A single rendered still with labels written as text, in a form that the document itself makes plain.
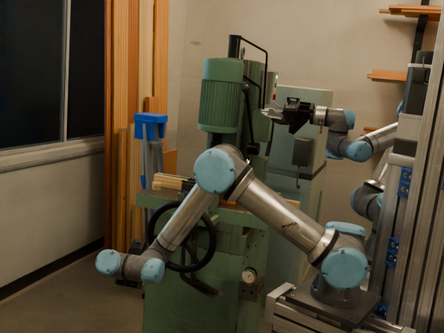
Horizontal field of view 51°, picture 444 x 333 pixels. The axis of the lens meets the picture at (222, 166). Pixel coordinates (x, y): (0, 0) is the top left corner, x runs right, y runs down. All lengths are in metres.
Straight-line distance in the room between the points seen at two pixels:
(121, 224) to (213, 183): 2.26
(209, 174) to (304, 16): 3.20
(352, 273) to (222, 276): 0.88
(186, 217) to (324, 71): 2.97
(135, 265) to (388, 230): 0.80
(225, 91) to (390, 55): 2.43
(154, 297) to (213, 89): 0.96
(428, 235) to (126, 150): 2.34
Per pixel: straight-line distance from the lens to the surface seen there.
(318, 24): 4.27
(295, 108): 1.81
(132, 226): 3.44
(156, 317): 2.23
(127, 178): 3.39
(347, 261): 1.25
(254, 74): 2.19
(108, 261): 1.42
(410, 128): 1.55
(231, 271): 2.01
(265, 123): 2.17
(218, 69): 1.96
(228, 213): 1.93
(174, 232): 1.47
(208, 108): 1.98
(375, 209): 1.88
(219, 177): 1.22
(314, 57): 4.25
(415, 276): 1.54
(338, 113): 1.81
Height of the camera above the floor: 1.44
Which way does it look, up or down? 11 degrees down
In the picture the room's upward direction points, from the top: 6 degrees clockwise
